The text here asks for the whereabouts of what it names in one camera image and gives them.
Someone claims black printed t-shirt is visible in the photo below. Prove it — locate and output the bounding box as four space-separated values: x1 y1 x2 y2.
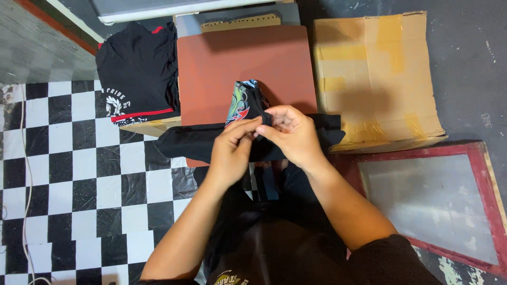
155 79 346 164

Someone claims brown heat press platen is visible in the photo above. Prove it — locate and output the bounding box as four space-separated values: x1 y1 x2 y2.
177 25 318 168

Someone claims wooden board under shirts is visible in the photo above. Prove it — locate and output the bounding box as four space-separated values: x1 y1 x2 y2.
120 116 183 138

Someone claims person's black clothing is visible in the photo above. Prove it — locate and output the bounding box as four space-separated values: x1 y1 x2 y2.
137 160 442 285

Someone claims white cable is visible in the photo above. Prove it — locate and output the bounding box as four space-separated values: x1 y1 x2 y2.
19 84 52 285

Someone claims person's left hand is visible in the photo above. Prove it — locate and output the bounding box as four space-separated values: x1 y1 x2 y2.
208 116 264 187

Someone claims white machine edge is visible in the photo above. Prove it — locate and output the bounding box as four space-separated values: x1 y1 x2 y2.
90 0 295 25

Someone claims stack of black folded shirts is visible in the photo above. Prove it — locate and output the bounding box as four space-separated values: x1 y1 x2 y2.
95 21 181 127

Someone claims person's right hand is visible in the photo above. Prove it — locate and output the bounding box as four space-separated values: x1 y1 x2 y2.
255 105 320 172

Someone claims perforated cardboard sheet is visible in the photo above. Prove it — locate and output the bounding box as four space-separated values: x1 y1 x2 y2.
200 13 283 33

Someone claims red framed printing screen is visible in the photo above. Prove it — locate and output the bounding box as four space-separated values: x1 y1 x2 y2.
333 141 507 278

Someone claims taped cardboard box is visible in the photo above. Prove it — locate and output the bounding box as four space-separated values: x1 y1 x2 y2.
312 11 448 153

